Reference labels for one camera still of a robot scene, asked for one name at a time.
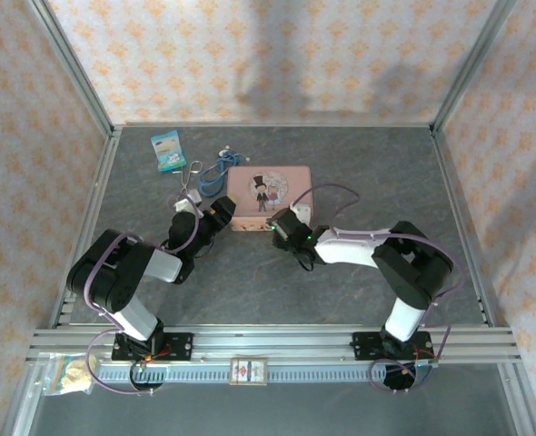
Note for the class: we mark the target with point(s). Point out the aluminium frame post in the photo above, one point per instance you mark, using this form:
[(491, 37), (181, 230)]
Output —
[(70, 68), (474, 63)]

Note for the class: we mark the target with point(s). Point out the red white label card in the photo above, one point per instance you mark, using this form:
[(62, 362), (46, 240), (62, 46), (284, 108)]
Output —
[(248, 371)]

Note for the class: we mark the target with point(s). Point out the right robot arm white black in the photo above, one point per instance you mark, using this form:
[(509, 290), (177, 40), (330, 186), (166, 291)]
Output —
[(350, 245)]

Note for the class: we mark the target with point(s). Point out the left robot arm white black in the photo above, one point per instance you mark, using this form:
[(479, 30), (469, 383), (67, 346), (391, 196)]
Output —
[(113, 272)]

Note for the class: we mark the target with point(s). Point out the aluminium rail beam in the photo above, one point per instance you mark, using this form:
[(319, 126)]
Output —
[(272, 338)]

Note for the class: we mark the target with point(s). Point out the blue snack packet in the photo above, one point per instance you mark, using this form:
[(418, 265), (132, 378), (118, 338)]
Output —
[(168, 152)]

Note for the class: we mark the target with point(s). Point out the pink cartoon tin box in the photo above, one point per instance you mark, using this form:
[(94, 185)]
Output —
[(250, 213)]

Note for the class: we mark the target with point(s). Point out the clear plastic snack bag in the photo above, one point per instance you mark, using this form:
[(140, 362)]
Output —
[(70, 374)]

